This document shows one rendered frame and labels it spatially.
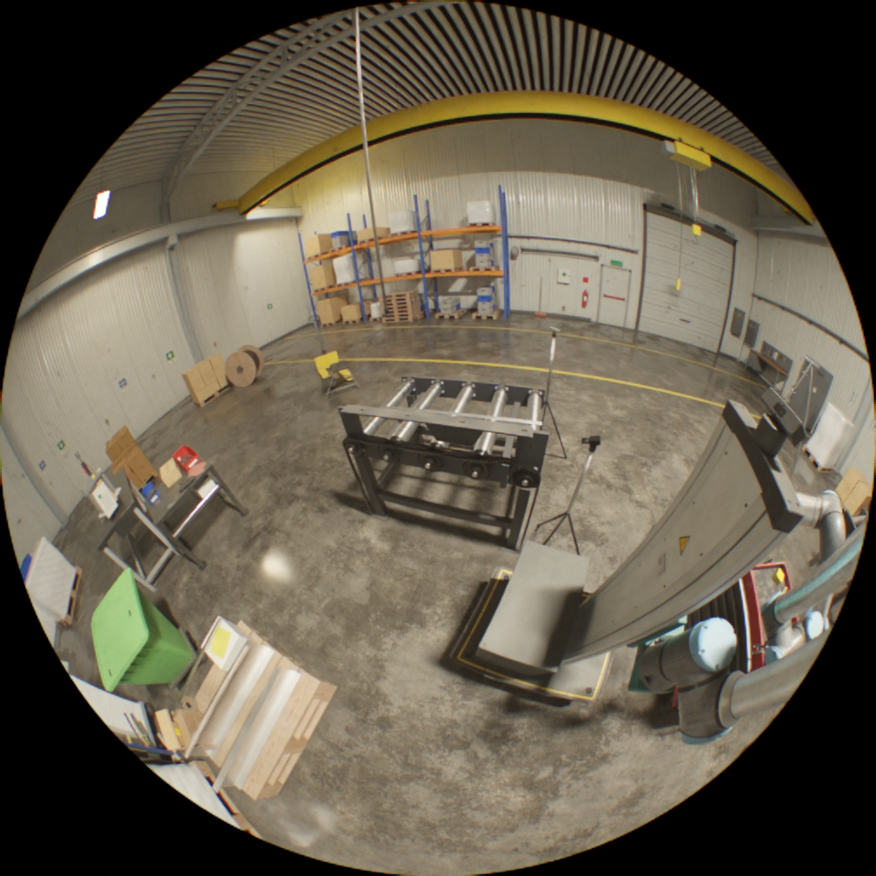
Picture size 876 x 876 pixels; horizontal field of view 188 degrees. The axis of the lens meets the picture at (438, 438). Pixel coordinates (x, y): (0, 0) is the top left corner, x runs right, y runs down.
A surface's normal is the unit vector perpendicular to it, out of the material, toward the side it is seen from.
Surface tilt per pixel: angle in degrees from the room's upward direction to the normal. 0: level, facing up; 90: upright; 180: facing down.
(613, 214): 90
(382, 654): 0
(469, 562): 0
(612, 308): 90
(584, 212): 90
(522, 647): 0
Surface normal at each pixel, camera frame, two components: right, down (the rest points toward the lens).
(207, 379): 0.91, 0.18
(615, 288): -0.33, 0.60
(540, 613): -0.09, -0.79
